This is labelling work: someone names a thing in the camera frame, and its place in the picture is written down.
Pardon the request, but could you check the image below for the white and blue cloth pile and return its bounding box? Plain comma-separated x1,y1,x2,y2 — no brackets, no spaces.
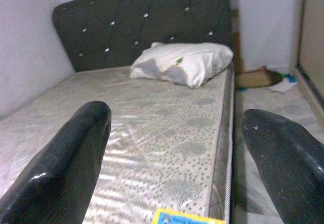
264,69,301,93

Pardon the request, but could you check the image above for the dark grey tufted headboard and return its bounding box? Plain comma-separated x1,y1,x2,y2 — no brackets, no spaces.
52,0,232,73

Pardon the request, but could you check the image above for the white patterned mattress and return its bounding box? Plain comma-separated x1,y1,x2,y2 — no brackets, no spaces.
0,64,235,224

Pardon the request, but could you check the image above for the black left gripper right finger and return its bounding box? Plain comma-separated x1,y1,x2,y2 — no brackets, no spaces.
241,108,324,224

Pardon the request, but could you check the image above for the white pillow green tree print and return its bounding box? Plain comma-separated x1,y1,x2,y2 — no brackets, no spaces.
129,41,234,88

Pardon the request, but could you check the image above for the yellow-bordered blue children's book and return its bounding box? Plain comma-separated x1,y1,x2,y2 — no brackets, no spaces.
153,208,226,224

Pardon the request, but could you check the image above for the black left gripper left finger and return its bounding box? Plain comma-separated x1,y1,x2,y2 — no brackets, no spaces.
0,101,112,224

